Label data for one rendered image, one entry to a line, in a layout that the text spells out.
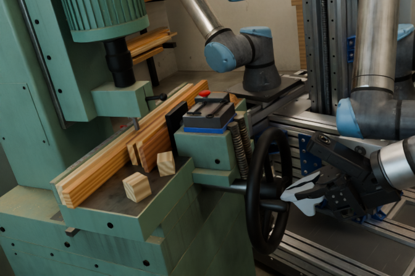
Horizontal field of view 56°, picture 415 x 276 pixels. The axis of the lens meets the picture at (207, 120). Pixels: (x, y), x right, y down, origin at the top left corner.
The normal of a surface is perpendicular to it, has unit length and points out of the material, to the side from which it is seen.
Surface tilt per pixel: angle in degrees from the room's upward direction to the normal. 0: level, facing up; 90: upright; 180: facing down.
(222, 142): 90
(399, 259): 0
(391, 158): 50
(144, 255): 90
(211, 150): 90
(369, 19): 55
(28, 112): 90
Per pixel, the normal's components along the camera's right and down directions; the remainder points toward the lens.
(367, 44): -0.67, -0.21
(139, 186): 0.68, 0.18
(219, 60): -0.75, 0.45
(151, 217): 0.89, 0.03
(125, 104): -0.42, 0.43
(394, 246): -0.17, -0.91
